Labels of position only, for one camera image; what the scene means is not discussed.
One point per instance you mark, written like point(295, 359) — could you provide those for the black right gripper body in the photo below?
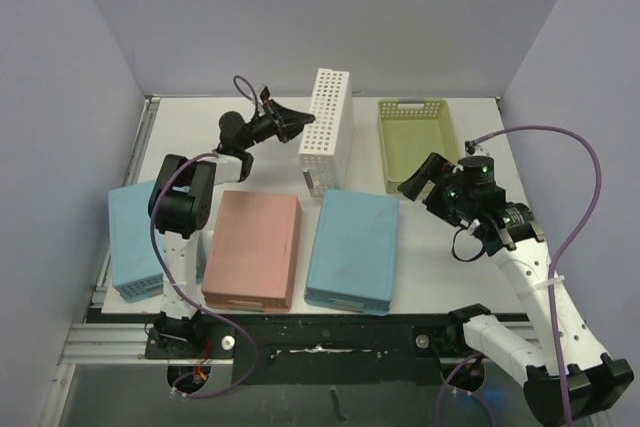
point(439, 187)

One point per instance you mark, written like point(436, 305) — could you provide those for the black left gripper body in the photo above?
point(259, 129)

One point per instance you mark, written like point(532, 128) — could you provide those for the white plastic basket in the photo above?
point(325, 144)

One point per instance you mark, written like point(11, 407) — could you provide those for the pink plastic basket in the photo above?
point(254, 252)

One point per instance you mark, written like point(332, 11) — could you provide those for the light blue plastic basket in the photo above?
point(135, 272)

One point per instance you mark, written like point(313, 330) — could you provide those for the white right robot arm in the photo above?
point(569, 375)

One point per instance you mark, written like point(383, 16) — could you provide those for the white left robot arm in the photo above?
point(180, 204)

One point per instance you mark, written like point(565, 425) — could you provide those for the yellow-green plastic basket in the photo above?
point(409, 130)

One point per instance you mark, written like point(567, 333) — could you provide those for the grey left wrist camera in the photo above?
point(263, 93)

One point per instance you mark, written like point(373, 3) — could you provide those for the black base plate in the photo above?
point(309, 349)

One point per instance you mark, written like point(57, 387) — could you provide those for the aluminium table frame rail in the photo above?
point(104, 344)

